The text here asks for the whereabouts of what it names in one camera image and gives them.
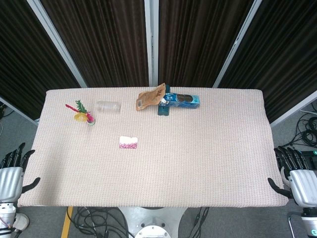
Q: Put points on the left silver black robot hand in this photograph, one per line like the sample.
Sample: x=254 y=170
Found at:
x=10 y=181

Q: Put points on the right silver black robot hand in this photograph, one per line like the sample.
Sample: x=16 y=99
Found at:
x=304 y=186

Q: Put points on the pink white snack packet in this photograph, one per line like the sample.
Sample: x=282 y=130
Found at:
x=128 y=143

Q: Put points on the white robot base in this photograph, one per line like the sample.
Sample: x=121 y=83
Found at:
x=152 y=223

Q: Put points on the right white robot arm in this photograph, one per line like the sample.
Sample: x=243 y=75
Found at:
x=309 y=223

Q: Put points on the black electronic box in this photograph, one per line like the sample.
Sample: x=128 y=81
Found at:
x=309 y=158

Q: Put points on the yellow floor tape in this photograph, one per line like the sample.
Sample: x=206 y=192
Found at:
x=67 y=223

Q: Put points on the colourful toy flower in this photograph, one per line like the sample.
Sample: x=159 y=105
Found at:
x=81 y=115

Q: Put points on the clear plastic cup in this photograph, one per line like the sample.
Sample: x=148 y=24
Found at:
x=107 y=106

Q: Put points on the dark fabric partition panel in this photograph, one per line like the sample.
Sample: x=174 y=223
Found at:
x=280 y=57
x=198 y=42
x=22 y=54
x=99 y=42

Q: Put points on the beige woven tablecloth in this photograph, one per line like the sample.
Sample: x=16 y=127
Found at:
x=173 y=153

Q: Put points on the blue cookie box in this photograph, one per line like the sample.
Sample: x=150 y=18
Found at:
x=184 y=100

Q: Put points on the teal plastic block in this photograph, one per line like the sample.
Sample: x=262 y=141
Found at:
x=163 y=111

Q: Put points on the brown snack pouch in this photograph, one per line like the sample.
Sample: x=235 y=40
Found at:
x=148 y=98

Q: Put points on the grey metal frame leg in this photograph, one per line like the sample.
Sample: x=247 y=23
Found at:
x=291 y=223

